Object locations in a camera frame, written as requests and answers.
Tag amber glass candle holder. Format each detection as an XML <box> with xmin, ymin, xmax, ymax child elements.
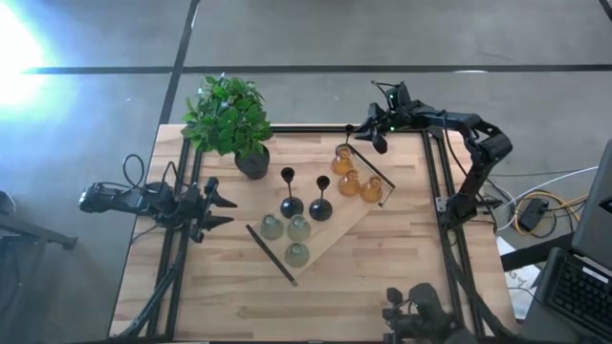
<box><xmin>329</xmin><ymin>144</ymin><xmax>356</xmax><ymax>177</ymax></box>
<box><xmin>359</xmin><ymin>175</ymin><xmax>385</xmax><ymax>204</ymax></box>
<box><xmin>337</xmin><ymin>169</ymin><xmax>362</xmax><ymax>198</ymax></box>

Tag white cable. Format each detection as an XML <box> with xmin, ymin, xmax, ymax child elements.
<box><xmin>492</xmin><ymin>164</ymin><xmax>600</xmax><ymax>233</ymax></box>

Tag black aluminium table frame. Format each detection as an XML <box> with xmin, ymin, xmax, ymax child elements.
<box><xmin>112</xmin><ymin>122</ymin><xmax>520</xmax><ymax>343</ymax></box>

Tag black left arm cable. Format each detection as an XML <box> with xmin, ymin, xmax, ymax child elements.
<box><xmin>120</xmin><ymin>153</ymin><xmax>182</xmax><ymax>193</ymax></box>

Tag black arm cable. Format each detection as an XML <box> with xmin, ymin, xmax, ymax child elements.
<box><xmin>120</xmin><ymin>153</ymin><xmax>182</xmax><ymax>193</ymax></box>
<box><xmin>442</xmin><ymin>114</ymin><xmax>472</xmax><ymax>181</ymax></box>

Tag black power adapter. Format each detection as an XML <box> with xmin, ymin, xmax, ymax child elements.
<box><xmin>518</xmin><ymin>197</ymin><xmax>551</xmax><ymax>233</ymax></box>

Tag yellow cable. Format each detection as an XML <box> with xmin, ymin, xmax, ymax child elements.
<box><xmin>512</xmin><ymin>189</ymin><xmax>590</xmax><ymax>239</ymax></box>

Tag grey laptop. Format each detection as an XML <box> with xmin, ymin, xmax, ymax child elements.
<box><xmin>519</xmin><ymin>138</ymin><xmax>612</xmax><ymax>344</ymax></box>

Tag green potted plant black pot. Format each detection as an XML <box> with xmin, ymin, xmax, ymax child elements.
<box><xmin>180</xmin><ymin>74</ymin><xmax>274</xmax><ymax>182</ymax></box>

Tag black stand bar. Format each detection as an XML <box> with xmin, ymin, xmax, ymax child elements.
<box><xmin>498</xmin><ymin>231</ymin><xmax>578</xmax><ymax>273</ymax></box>

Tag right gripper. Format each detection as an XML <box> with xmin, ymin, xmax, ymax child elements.
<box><xmin>354</xmin><ymin>101</ymin><xmax>406</xmax><ymax>156</ymax></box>

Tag wooden shelf riser black legs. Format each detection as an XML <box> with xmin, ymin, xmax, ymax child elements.
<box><xmin>245</xmin><ymin>141</ymin><xmax>397</xmax><ymax>288</ymax></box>

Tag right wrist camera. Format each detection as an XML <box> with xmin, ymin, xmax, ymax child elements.
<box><xmin>384</xmin><ymin>81</ymin><xmax>413</xmax><ymax>110</ymax></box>

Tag white paper sheets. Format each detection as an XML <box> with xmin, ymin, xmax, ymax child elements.
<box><xmin>494</xmin><ymin>235</ymin><xmax>544</xmax><ymax>322</ymax></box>

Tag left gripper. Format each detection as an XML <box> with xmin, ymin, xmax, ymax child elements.
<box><xmin>187</xmin><ymin>183</ymin><xmax>239</xmax><ymax>243</ymax></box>

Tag clear glass candle holder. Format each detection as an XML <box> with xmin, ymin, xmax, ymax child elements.
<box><xmin>259</xmin><ymin>213</ymin><xmax>285</xmax><ymax>242</ymax></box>
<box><xmin>284</xmin><ymin>242</ymin><xmax>311</xmax><ymax>269</ymax></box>
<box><xmin>286</xmin><ymin>213</ymin><xmax>313</xmax><ymax>243</ymax></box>

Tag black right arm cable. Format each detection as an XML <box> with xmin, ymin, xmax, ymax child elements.
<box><xmin>442</xmin><ymin>114</ymin><xmax>472</xmax><ymax>181</ymax></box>

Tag black floor stand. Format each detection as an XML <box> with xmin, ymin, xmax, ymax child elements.
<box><xmin>0</xmin><ymin>189</ymin><xmax>79</xmax><ymax>344</ymax></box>

